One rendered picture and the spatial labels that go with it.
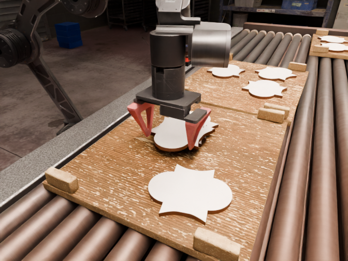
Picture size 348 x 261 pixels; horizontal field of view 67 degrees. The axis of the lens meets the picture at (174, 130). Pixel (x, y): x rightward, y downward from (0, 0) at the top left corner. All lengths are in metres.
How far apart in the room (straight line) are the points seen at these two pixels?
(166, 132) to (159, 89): 0.12
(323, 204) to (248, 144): 0.17
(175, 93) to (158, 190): 0.16
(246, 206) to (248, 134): 0.21
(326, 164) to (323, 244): 0.20
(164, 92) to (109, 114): 0.31
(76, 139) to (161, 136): 0.21
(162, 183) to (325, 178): 0.30
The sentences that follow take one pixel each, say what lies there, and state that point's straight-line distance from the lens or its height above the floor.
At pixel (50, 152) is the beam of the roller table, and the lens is 0.62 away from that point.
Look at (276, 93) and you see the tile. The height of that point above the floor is 0.94.
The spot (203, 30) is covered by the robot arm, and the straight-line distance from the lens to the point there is 0.43.
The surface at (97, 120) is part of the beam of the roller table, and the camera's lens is 0.70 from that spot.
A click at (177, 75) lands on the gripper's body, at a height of 1.10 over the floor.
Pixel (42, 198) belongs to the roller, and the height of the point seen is 0.91.
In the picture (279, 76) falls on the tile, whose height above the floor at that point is 0.94.
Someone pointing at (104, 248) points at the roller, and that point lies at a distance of 0.43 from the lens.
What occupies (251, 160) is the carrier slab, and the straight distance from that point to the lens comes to 0.53.
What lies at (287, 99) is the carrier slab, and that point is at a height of 0.94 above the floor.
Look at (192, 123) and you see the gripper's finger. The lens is 0.43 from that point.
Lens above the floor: 1.25
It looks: 32 degrees down
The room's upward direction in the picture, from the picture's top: straight up
